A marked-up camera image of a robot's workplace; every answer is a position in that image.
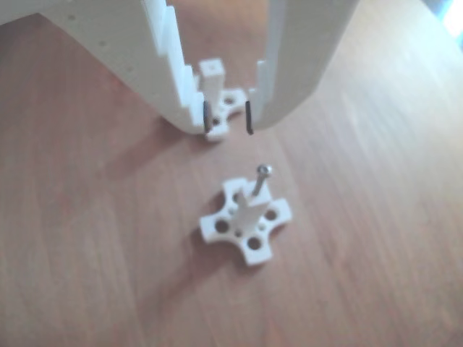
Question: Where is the silver metal screw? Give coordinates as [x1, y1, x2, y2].
[252, 164, 274, 198]

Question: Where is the white cross-base post stand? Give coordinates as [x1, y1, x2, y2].
[195, 59, 249, 142]
[198, 176, 294, 267]

